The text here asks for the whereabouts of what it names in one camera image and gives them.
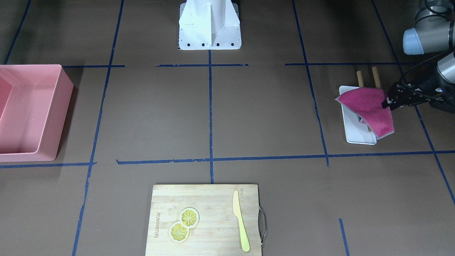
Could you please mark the yellow plastic knife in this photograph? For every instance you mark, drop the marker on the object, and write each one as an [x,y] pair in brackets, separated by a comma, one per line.
[238,214]

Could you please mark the grey robot arm with cloth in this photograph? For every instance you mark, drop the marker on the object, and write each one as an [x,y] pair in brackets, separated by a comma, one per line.
[433,33]

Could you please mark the black gripper with cloth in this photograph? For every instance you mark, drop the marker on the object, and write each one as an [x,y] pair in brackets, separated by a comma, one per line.
[429,86]

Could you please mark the pink plastic bin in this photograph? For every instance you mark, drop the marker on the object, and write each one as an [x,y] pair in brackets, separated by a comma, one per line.
[34,103]

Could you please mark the bamboo cutting board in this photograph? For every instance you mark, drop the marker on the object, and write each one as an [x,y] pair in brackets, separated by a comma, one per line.
[217,232]

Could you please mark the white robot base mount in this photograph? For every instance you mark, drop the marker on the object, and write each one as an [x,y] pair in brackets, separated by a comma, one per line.
[209,25]

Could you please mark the wooden rack peg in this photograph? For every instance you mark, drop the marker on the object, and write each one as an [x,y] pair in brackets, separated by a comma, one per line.
[360,79]
[376,77]

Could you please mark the white rack tray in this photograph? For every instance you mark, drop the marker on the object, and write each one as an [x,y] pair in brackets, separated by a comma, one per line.
[354,108]

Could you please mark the lemon slice upper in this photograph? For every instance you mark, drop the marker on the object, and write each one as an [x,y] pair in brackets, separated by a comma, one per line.
[189,217]

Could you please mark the pink microfiber cloth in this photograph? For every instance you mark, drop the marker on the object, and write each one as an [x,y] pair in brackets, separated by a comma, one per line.
[380,120]

